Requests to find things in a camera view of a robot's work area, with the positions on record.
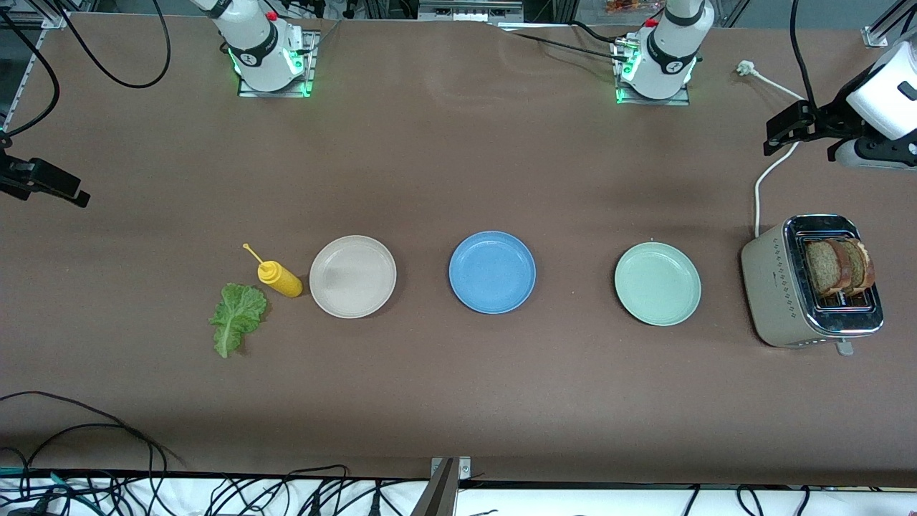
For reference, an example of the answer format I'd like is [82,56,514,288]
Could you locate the brown bread slice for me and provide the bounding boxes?
[838,238,876,292]
[804,239,853,299]

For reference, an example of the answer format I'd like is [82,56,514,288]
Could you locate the green lettuce leaf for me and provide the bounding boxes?
[209,283,268,359]

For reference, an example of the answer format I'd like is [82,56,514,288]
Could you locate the yellow mustard squeeze bottle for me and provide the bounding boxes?
[242,244,304,298]

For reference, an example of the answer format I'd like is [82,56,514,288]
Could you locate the light green plate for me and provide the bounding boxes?
[614,242,702,327]

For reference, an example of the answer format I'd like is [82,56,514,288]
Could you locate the beige plate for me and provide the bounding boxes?
[309,235,398,320]

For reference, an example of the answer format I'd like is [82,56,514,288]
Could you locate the blue plate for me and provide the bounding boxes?
[448,230,537,315]

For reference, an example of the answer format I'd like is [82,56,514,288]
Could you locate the beige chrome-topped toaster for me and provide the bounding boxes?
[741,214,885,357]

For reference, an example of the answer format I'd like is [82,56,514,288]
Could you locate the grey metal box device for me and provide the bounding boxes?
[418,0,525,24]

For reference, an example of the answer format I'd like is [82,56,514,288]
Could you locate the white toaster power cord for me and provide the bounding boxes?
[736,60,807,239]

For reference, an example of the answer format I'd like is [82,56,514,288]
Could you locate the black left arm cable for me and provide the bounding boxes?
[788,0,819,110]

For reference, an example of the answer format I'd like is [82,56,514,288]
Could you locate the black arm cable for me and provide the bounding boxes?
[788,0,819,110]
[0,0,173,138]

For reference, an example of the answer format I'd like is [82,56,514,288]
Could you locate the aluminium corner bracket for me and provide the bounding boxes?
[862,0,917,49]

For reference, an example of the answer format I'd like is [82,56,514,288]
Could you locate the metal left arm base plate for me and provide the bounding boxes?
[611,39,693,107]

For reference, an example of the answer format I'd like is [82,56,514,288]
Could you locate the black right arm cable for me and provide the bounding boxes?
[0,0,173,138]

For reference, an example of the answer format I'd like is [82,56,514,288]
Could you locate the aluminium frame rail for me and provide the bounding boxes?
[0,0,72,131]

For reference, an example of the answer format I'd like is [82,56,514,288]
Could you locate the thin black table cable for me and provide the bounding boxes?
[494,21,635,64]

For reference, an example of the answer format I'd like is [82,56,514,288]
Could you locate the long black looping cable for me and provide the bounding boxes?
[0,391,188,477]

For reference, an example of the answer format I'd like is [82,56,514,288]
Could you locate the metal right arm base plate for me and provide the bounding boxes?
[237,30,320,98]

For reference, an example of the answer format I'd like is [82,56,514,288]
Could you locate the tangled black cables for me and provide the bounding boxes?
[0,464,431,516]

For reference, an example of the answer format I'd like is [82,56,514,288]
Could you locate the aluminium frame post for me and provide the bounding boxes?
[411,457,472,516]

